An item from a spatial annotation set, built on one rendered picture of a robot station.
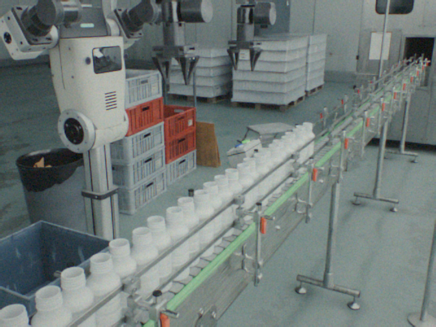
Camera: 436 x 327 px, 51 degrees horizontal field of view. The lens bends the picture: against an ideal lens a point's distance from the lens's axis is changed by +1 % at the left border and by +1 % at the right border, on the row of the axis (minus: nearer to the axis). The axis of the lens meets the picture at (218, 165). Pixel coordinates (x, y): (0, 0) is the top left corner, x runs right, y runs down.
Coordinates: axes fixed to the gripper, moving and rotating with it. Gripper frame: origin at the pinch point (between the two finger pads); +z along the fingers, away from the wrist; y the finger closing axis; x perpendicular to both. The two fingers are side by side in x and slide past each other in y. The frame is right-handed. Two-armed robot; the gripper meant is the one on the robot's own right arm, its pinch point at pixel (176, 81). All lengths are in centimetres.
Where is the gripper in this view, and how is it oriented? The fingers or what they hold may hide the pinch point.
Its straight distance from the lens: 121.5
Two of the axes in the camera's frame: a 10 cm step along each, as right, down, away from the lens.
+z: 0.3, 9.5, 3.0
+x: 4.7, -2.7, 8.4
